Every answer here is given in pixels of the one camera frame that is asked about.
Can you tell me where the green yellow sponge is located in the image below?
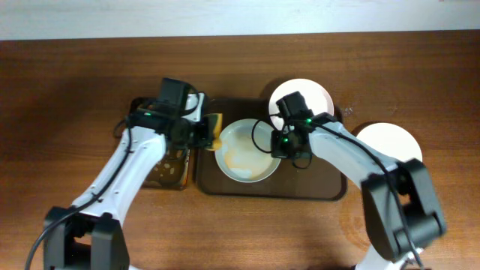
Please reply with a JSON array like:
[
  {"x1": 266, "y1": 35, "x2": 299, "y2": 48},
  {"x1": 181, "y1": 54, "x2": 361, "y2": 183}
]
[{"x1": 205, "y1": 113, "x2": 223, "y2": 151}]

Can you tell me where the pink plate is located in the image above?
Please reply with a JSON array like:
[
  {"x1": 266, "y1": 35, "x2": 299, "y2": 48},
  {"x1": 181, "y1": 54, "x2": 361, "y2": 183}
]
[{"x1": 268, "y1": 79, "x2": 335, "y2": 130}]

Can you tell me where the pale green plate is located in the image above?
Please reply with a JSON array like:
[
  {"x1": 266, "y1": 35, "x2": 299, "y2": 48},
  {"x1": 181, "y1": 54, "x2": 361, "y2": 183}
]
[{"x1": 214, "y1": 118, "x2": 281, "y2": 183}]

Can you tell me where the white plate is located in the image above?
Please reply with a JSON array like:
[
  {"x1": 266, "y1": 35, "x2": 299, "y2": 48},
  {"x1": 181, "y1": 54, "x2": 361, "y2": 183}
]
[{"x1": 356, "y1": 122, "x2": 423, "y2": 162}]

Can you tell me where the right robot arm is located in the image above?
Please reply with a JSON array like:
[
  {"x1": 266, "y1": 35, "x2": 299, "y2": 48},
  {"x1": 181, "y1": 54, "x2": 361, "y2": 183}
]
[{"x1": 271, "y1": 91, "x2": 447, "y2": 269}]

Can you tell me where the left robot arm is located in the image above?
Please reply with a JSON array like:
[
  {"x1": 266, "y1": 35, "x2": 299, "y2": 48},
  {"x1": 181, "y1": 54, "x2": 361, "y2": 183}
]
[{"x1": 35, "y1": 78, "x2": 221, "y2": 269}]

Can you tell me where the large brown serving tray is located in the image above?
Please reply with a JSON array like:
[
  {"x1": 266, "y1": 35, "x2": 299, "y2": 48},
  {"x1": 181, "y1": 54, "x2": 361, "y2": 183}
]
[{"x1": 195, "y1": 97, "x2": 347, "y2": 201}]

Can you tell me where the small black water tray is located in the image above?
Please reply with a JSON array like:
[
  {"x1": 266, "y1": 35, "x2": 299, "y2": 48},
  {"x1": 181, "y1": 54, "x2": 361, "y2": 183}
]
[{"x1": 123, "y1": 97, "x2": 197, "y2": 191}]

